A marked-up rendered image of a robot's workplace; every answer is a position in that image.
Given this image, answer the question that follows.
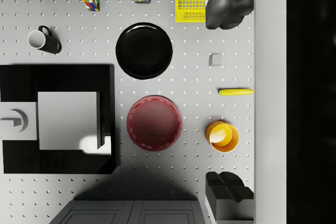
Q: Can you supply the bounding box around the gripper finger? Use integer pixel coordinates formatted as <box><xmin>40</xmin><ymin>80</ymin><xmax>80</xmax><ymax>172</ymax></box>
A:
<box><xmin>205</xmin><ymin>171</ymin><xmax>255</xmax><ymax>224</ymax></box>
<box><xmin>205</xmin><ymin>0</ymin><xmax>255</xmax><ymax>30</ymax></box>

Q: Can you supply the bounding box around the yellow bowl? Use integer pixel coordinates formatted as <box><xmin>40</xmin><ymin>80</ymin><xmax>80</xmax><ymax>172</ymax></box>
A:
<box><xmin>205</xmin><ymin>120</ymin><xmax>240</xmax><ymax>153</ymax></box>

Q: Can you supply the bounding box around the grey cube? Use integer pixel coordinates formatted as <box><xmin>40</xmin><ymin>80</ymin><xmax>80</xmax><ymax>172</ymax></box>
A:
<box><xmin>208</xmin><ymin>52</ymin><xmax>223</xmax><ymax>67</ymax></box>

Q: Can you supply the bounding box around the banana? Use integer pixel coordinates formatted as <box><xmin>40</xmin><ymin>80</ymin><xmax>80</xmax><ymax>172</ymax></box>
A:
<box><xmin>218</xmin><ymin>88</ymin><xmax>255</xmax><ymax>97</ymax></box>

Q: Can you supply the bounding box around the red plate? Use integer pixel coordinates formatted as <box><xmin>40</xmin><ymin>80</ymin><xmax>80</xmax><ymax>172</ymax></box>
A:
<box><xmin>126</xmin><ymin>95</ymin><xmax>183</xmax><ymax>152</ymax></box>

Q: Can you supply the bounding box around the black plate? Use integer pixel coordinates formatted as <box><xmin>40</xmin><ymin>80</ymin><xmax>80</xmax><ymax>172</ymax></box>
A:
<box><xmin>115</xmin><ymin>22</ymin><xmax>173</xmax><ymax>80</ymax></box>

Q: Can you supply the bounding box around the white cabinet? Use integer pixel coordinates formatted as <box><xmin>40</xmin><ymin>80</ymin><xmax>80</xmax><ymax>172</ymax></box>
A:
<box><xmin>48</xmin><ymin>199</ymin><xmax>211</xmax><ymax>224</ymax></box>

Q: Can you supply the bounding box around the puzzle cube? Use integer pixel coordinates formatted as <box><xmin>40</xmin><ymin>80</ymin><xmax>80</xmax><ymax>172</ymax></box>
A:
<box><xmin>80</xmin><ymin>0</ymin><xmax>100</xmax><ymax>12</ymax></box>

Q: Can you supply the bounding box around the black stove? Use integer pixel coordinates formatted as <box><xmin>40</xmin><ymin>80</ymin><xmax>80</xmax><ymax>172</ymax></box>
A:
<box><xmin>0</xmin><ymin>63</ymin><xmax>116</xmax><ymax>175</ymax></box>

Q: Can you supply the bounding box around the black mug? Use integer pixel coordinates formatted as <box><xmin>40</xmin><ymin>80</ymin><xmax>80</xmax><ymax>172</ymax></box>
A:
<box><xmin>27</xmin><ymin>25</ymin><xmax>62</xmax><ymax>55</ymax></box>

